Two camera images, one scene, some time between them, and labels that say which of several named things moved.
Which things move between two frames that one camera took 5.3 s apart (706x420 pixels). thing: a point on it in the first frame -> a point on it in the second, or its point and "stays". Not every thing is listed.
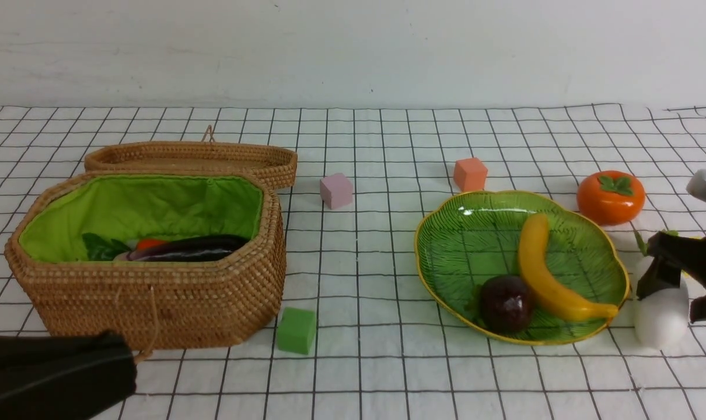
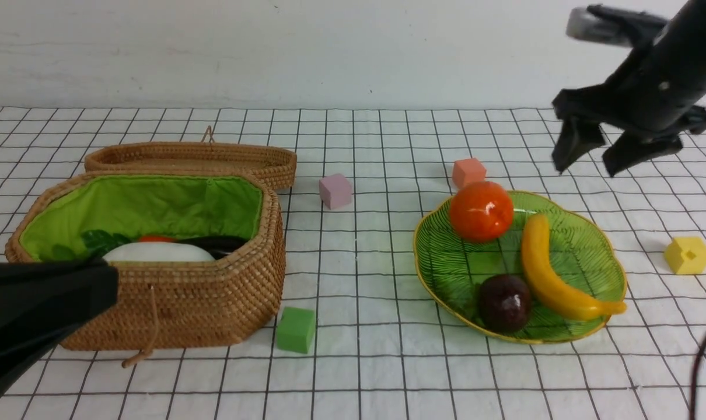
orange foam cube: x=470 y=174 stays
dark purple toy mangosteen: x=507 y=303 stays
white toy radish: x=662 y=320 -> x=160 y=251
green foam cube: x=297 y=330 stays
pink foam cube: x=336 y=191 stays
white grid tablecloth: x=358 y=335 stays
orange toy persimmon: x=611 y=198 -> x=481 y=211
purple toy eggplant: x=210 y=248 stays
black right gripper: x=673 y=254 -> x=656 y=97
